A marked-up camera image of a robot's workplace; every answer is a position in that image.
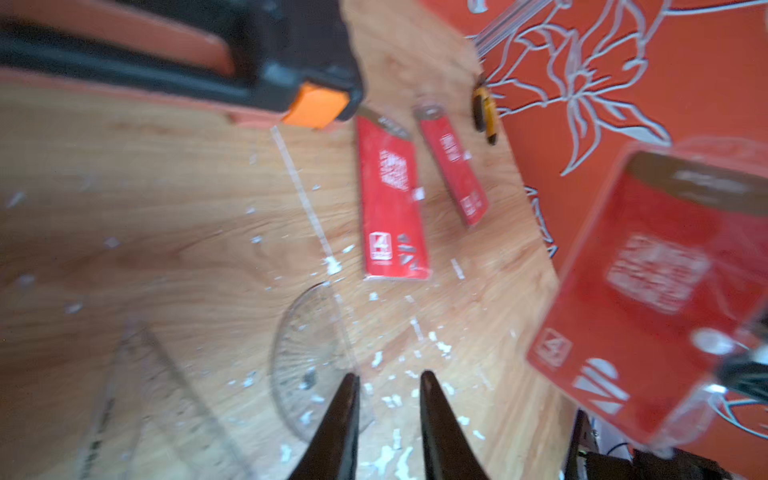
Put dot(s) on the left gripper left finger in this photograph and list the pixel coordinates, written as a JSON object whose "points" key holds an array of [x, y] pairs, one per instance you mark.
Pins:
{"points": [[332, 452]]}

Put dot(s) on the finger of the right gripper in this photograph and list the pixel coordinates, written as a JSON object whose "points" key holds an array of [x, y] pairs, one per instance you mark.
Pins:
{"points": [[746, 374]]}

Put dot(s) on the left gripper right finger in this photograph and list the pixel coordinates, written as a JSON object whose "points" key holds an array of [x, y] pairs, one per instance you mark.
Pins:
{"points": [[447, 453]]}

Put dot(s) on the clear protractor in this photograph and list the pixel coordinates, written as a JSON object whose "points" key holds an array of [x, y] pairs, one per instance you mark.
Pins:
{"points": [[311, 355]]}

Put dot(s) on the red ruler set package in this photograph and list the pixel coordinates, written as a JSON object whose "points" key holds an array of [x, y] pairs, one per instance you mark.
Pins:
{"points": [[668, 277], [394, 244], [453, 161]]}

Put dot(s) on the clear triangle ruler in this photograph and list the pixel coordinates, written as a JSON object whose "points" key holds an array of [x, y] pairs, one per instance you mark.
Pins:
{"points": [[150, 423]]}

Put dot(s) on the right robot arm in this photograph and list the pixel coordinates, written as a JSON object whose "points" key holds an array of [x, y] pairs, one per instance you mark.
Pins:
{"points": [[639, 464]]}

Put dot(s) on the black orange tool case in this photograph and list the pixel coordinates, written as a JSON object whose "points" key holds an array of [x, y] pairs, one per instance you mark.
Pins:
{"points": [[261, 63]]}

